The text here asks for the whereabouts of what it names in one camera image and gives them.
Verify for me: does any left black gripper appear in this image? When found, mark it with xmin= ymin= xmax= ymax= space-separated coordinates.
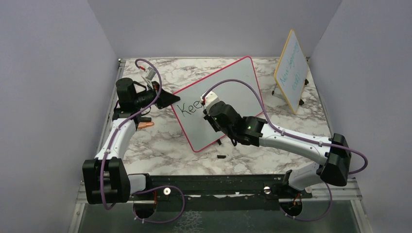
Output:
xmin=134 ymin=81 xmax=180 ymax=109

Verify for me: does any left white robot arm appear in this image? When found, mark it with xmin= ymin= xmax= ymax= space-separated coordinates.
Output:
xmin=82 ymin=78 xmax=180 ymax=205

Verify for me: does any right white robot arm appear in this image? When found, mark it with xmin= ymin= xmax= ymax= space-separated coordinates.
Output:
xmin=201 ymin=101 xmax=351 ymax=198

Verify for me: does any yellow framed whiteboard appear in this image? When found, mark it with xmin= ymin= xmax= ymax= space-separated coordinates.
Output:
xmin=274 ymin=29 xmax=309 ymax=114

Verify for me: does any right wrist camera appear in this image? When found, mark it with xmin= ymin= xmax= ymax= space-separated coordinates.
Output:
xmin=200 ymin=91 xmax=220 ymax=114

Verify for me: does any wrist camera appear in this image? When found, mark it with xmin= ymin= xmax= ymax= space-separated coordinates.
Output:
xmin=200 ymin=91 xmax=220 ymax=114
xmin=141 ymin=67 xmax=156 ymax=89

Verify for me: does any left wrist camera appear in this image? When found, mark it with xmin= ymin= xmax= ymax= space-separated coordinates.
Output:
xmin=141 ymin=67 xmax=156 ymax=89

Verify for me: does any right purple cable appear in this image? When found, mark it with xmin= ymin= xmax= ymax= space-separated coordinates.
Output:
xmin=201 ymin=79 xmax=369 ymax=222

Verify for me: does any purple cable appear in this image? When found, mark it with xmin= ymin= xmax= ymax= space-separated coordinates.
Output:
xmin=201 ymin=79 xmax=369 ymax=222
xmin=99 ymin=58 xmax=186 ymax=225

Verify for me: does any black mounting rail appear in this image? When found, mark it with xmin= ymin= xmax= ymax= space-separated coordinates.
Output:
xmin=129 ymin=174 xmax=312 ymax=212

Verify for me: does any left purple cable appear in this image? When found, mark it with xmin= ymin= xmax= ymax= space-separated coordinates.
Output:
xmin=99 ymin=58 xmax=186 ymax=225

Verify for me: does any aluminium frame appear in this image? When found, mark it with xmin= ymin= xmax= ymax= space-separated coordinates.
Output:
xmin=68 ymin=58 xmax=127 ymax=233

